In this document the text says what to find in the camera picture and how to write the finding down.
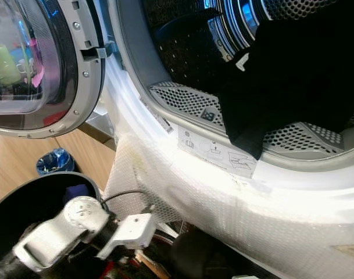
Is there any round black laundry basket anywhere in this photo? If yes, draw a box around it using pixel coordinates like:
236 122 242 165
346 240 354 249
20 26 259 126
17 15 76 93
0 171 102 266

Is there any round glass washer door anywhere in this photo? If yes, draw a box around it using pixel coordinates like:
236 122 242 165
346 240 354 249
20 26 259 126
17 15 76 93
0 0 114 139

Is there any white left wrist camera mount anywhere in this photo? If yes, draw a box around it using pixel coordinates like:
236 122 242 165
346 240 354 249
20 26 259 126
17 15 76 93
96 213 158 261

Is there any black garment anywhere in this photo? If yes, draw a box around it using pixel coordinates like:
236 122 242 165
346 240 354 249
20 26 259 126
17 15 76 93
153 8 354 161

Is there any white instruction sticker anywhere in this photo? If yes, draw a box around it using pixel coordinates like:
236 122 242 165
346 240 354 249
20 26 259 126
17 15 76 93
177 127 259 178

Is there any white front-load washing machine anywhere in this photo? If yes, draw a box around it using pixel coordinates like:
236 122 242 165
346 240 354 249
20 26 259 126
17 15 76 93
92 0 354 279

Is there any small blue bin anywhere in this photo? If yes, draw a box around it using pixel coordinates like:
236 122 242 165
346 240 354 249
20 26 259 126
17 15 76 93
35 148 76 177

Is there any red garment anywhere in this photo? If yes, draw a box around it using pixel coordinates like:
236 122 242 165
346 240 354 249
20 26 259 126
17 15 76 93
103 262 132 279

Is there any purple cloth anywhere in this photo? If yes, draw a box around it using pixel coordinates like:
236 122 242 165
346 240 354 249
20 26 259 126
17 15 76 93
65 184 91 205

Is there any perforated steel washer drum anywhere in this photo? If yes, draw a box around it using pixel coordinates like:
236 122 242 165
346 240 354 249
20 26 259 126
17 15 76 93
144 0 354 161

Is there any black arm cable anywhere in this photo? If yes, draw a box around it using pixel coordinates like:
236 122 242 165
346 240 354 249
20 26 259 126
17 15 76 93
101 189 152 213

